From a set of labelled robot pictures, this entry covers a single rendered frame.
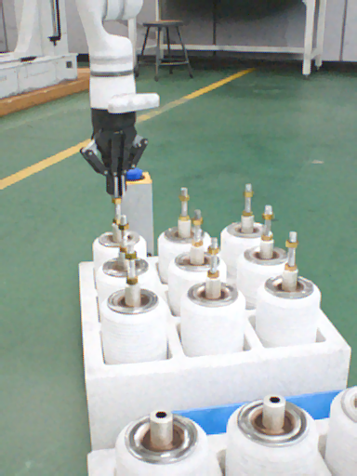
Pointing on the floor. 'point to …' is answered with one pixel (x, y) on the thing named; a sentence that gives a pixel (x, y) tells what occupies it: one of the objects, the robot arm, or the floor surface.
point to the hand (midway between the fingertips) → (116, 185)
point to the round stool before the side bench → (159, 46)
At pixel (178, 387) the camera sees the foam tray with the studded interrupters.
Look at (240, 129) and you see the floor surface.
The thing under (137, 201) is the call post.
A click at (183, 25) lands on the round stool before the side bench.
